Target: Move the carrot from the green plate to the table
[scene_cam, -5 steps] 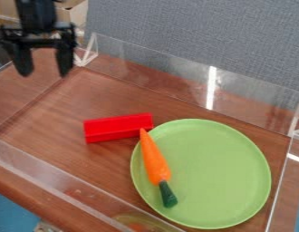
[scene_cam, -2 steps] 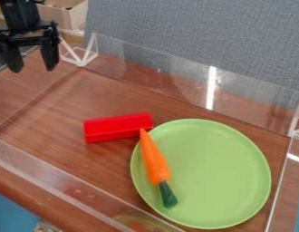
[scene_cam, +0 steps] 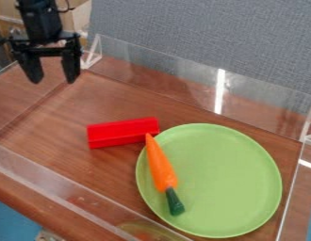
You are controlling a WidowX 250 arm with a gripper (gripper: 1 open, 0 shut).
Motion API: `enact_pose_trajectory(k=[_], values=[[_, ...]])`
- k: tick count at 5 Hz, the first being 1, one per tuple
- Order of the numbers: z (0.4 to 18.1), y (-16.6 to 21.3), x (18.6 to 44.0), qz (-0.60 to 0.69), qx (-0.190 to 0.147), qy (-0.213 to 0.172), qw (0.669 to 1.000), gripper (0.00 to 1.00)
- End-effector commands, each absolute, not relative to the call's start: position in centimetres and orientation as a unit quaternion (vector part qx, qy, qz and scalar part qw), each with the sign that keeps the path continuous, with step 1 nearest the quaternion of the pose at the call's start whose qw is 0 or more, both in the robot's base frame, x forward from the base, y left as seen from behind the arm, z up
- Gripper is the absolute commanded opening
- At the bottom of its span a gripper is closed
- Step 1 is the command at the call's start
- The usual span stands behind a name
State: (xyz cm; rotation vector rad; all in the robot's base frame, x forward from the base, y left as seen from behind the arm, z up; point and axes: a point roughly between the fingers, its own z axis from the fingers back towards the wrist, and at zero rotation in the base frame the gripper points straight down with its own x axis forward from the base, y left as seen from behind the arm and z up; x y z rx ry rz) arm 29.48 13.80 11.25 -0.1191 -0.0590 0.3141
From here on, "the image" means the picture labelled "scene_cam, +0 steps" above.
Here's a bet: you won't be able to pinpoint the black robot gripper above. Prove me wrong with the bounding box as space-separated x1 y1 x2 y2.
10 0 82 84

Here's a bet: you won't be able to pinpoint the orange toy carrot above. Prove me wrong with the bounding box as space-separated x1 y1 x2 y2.
146 134 186 216

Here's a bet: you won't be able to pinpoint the green round plate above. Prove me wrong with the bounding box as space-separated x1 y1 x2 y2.
136 123 282 238

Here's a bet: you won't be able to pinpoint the wooden box on shelf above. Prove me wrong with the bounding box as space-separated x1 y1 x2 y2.
0 0 92 31

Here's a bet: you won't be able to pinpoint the red rectangular block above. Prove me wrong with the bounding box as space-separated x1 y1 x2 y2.
87 117 160 149

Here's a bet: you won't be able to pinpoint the clear acrylic corner bracket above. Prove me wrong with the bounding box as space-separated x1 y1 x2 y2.
80 34 103 70

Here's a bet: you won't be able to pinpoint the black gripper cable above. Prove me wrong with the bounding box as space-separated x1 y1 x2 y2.
56 0 78 13

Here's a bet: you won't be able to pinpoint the clear acrylic enclosure walls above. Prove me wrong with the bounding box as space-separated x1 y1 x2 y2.
0 38 311 241

